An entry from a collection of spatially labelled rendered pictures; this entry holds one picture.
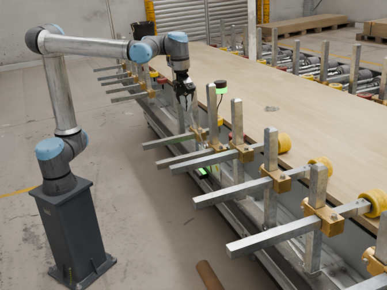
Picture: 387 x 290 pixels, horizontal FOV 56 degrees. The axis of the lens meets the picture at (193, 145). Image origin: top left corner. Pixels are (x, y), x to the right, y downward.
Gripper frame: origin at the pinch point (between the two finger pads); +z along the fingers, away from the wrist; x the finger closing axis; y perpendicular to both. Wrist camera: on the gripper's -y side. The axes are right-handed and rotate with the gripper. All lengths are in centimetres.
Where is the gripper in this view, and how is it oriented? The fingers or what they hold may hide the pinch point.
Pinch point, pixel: (186, 109)
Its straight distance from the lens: 181.1
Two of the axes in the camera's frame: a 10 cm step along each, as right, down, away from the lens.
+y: -3.6, -3.7, 8.5
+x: -9.3, 2.3, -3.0
